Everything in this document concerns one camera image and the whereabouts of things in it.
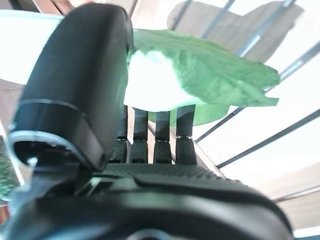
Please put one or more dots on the wooden slat cabbage crate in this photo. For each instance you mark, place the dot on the wooden slat cabbage crate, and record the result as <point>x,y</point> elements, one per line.
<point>275,155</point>

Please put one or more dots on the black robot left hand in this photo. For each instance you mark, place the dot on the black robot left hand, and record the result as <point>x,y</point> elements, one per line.
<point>75,75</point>

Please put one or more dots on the pale green napa cabbage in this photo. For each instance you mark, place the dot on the pale green napa cabbage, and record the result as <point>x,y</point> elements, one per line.
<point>212,75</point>

